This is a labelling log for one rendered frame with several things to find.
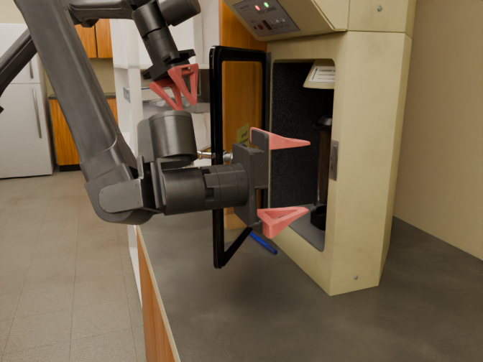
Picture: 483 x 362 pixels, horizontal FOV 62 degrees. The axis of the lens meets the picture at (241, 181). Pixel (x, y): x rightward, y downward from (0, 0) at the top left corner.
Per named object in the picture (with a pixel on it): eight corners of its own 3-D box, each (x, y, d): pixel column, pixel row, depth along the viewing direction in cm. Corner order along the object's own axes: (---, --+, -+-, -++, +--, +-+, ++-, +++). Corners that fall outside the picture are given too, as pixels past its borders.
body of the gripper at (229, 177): (262, 149, 50) (205, 154, 48) (263, 226, 53) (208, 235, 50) (244, 141, 56) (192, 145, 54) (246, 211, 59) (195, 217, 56)
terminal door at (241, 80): (263, 216, 102) (265, 50, 91) (217, 273, 75) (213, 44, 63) (259, 215, 103) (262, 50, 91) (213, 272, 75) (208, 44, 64)
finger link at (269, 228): (320, 182, 54) (254, 189, 51) (318, 232, 56) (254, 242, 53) (296, 170, 60) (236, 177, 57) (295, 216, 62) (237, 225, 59)
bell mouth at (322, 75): (357, 84, 92) (359, 59, 91) (414, 88, 76) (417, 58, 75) (287, 85, 87) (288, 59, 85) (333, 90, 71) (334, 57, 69)
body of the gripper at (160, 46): (167, 77, 86) (153, 44, 85) (198, 57, 79) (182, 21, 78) (144, 82, 81) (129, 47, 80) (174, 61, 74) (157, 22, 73)
